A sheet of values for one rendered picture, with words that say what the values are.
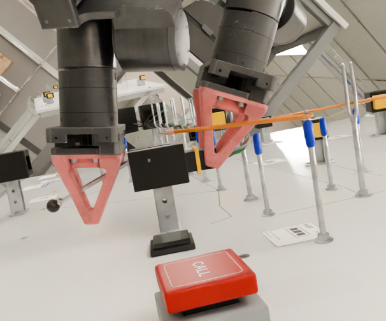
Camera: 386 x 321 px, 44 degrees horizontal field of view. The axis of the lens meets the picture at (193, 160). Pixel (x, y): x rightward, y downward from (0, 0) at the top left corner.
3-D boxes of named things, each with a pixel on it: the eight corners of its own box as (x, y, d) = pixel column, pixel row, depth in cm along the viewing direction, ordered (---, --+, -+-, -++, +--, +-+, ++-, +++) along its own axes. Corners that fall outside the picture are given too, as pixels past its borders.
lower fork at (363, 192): (376, 195, 50) (359, 60, 48) (360, 199, 49) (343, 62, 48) (365, 192, 52) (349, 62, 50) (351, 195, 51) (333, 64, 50)
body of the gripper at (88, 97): (125, 140, 53) (124, 73, 52) (118, 148, 43) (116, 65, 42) (67, 141, 53) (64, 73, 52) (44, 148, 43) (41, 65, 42)
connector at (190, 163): (172, 171, 51) (169, 152, 50) (216, 164, 51) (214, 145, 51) (173, 174, 48) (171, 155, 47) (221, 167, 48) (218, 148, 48)
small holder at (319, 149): (328, 155, 81) (322, 114, 81) (336, 163, 73) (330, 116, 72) (300, 159, 82) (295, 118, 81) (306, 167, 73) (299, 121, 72)
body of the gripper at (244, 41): (250, 97, 54) (268, 34, 53) (273, 97, 44) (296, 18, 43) (195, 82, 53) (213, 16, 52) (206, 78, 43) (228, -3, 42)
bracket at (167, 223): (158, 227, 52) (150, 183, 51) (179, 223, 52) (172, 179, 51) (158, 238, 47) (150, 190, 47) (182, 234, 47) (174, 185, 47)
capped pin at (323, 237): (310, 241, 39) (292, 111, 37) (324, 236, 39) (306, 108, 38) (323, 244, 37) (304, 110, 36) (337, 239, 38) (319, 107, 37)
